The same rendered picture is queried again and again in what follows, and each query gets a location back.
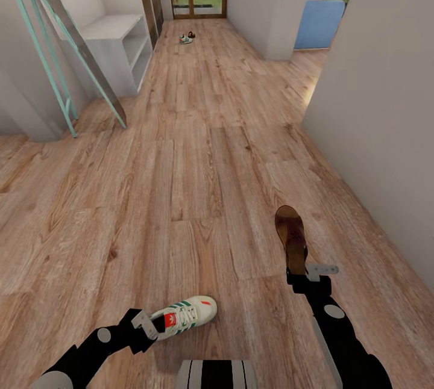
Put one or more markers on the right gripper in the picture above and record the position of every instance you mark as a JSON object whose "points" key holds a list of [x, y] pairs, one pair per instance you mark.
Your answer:
{"points": [[302, 285]]}

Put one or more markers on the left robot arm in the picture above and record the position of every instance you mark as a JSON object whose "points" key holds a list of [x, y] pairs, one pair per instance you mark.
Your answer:
{"points": [[76, 367]]}

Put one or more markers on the sofa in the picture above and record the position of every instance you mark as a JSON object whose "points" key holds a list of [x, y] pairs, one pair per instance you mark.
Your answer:
{"points": [[319, 24]]}

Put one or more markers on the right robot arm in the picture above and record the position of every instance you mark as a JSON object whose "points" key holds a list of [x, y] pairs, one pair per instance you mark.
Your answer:
{"points": [[350, 365]]}

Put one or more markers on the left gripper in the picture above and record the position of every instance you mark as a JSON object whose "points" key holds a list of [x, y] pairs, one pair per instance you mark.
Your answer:
{"points": [[137, 339]]}

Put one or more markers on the standing mirror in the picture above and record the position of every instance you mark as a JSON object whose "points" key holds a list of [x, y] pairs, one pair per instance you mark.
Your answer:
{"points": [[71, 31]]}

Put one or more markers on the robot trunk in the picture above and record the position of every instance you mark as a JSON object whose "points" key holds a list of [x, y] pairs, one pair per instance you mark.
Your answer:
{"points": [[217, 374]]}

